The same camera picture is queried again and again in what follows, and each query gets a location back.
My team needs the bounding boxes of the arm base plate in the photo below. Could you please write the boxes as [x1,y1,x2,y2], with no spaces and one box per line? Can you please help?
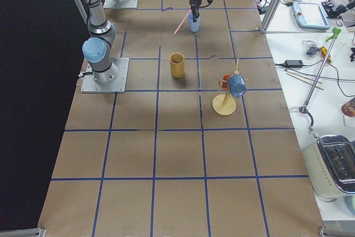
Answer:
[80,58,130,93]
[103,0,138,9]

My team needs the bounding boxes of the blue teach pendant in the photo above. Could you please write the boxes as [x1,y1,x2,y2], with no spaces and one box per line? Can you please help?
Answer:
[292,2,330,30]

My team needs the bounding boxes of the black power adapter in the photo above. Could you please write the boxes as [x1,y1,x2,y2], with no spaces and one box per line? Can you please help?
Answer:
[285,60,304,68]

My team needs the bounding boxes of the light blue plastic cup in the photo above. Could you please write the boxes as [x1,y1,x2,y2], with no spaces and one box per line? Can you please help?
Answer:
[187,13,200,32]

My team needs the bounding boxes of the red orange mug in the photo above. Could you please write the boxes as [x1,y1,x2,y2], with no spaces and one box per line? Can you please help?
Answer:
[218,75,231,90]

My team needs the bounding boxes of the green tipped grabber stick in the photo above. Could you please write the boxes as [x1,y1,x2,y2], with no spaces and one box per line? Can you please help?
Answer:
[298,27,342,114]

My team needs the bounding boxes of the pink chopstick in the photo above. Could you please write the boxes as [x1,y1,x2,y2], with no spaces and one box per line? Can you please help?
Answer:
[173,10,191,35]

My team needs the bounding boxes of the bamboo chopstick holder cup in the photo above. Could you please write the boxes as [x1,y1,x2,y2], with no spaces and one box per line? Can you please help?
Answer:
[170,52,185,78]

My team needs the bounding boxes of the silver toaster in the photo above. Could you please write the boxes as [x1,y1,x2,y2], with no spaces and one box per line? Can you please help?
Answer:
[302,134,354,201]

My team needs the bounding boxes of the wooden chopstick on desk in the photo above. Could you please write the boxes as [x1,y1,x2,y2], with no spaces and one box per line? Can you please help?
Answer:
[286,73,324,90]

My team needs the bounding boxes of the wooden mug tree stand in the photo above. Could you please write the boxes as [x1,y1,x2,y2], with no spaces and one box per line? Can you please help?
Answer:
[212,58,240,115]

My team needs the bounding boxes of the blue mug on stand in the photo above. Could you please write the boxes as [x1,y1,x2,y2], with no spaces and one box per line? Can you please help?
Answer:
[226,74,246,98]

